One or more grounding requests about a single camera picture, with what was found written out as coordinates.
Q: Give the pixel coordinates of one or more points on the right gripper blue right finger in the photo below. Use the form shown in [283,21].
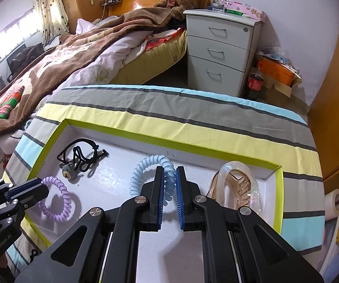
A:
[189,216]

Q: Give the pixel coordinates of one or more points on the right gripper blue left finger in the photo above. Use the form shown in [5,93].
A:
[151,219]

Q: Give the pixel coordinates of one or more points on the clear gold hair claw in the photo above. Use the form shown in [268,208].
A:
[235,186]

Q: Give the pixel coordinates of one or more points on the green shallow box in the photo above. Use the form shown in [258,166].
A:
[103,245]

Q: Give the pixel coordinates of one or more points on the brown plush blanket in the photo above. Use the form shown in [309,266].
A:
[76,51]

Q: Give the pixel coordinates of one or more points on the striped table cloth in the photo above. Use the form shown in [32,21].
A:
[98,145]

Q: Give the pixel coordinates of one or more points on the white paper roll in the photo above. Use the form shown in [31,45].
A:
[331,205]

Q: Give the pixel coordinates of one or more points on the cola bottle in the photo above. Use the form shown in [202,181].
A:
[255,82]

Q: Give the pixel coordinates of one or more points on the cardboard box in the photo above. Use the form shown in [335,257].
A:
[271,83]

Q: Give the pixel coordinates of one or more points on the white bedside drawer cabinet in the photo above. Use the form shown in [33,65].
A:
[220,50]

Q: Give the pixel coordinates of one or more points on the orange basket with clutter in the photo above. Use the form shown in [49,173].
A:
[278,68]

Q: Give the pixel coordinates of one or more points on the floral curtain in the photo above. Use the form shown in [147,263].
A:
[53,18]

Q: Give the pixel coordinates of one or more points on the power strip on headboard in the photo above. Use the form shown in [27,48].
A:
[108,2]

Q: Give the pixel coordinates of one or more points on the pink tissue box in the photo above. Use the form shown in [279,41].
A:
[245,10]

